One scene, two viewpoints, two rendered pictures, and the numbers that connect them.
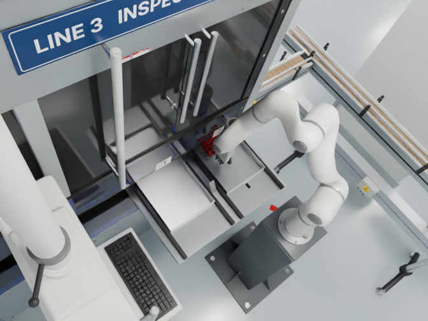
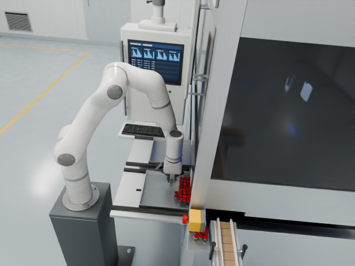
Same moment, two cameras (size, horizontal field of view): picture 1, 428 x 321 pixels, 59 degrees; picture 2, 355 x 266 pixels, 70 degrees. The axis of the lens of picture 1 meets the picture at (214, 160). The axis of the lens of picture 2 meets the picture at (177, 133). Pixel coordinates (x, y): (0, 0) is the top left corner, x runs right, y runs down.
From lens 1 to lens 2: 2.03 m
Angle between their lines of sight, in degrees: 81
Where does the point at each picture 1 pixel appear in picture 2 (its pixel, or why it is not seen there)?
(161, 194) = not seen: hidden behind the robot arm
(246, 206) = (127, 178)
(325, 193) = not seen: hidden behind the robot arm
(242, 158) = (161, 202)
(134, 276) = (150, 127)
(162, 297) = (130, 129)
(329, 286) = not seen: outside the picture
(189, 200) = (162, 157)
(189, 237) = (142, 144)
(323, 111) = (116, 73)
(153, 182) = (188, 150)
